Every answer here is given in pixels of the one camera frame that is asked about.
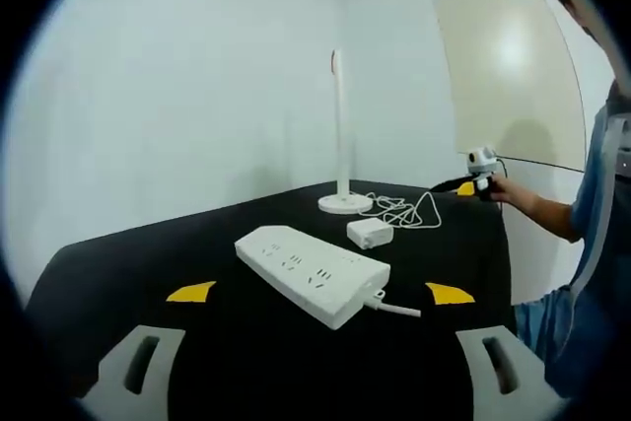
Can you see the person in blue shirt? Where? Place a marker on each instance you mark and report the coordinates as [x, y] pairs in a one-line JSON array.
[[591, 268]]

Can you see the white desk lamp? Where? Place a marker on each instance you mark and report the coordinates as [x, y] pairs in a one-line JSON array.
[[340, 145]]

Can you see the beige wall board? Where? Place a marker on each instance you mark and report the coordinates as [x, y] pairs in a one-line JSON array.
[[512, 71]]

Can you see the person's head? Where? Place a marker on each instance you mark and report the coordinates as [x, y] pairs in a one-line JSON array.
[[577, 2]]

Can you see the person's right hand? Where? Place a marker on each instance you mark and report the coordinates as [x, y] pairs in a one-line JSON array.
[[507, 190]]

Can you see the black table cover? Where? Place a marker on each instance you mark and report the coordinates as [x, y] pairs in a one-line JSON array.
[[148, 253]]

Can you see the white desk lamp plug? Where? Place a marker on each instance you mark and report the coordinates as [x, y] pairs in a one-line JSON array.
[[367, 233]]

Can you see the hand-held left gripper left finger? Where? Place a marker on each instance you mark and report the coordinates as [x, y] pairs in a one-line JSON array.
[[125, 352]]

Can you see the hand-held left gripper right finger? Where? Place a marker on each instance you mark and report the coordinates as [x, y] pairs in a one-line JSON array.
[[512, 352]]

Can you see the white power strip socket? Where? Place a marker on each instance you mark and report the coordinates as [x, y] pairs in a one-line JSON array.
[[305, 268]]

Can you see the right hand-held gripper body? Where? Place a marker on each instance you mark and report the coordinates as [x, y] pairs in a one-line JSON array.
[[482, 161]]

